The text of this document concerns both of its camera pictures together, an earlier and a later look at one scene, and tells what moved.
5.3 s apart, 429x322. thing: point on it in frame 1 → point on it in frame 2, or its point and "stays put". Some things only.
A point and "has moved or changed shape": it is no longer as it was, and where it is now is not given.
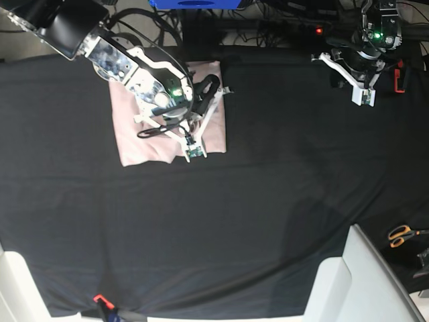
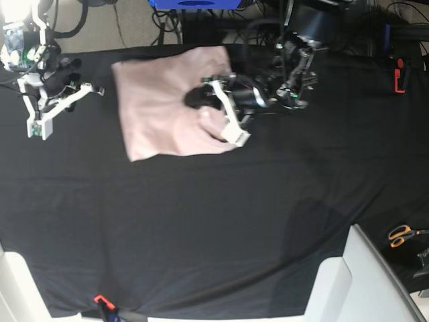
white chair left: (21, 298) stays put
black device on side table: (424, 259) stays put
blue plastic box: (194, 4) stays put
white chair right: (358, 286) stays put
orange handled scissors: (398, 234) stays put
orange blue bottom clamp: (109, 313) stays put
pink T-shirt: (136, 150) has moved or changed shape
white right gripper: (361, 94) → (230, 88)
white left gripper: (192, 146) → (39, 125)
